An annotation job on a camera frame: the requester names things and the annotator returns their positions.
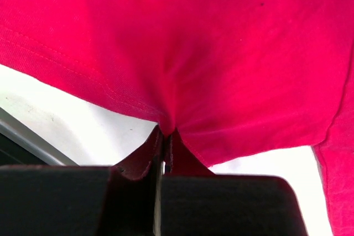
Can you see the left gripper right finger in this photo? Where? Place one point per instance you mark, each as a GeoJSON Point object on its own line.
{"type": "Point", "coordinates": [195, 201]}

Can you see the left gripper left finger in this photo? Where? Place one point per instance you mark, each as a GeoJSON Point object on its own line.
{"type": "Point", "coordinates": [122, 199]}

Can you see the red t shirt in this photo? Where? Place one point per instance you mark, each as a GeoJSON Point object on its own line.
{"type": "Point", "coordinates": [233, 77]}

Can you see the aluminium rail frame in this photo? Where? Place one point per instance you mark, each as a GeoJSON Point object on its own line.
{"type": "Point", "coordinates": [21, 146]}

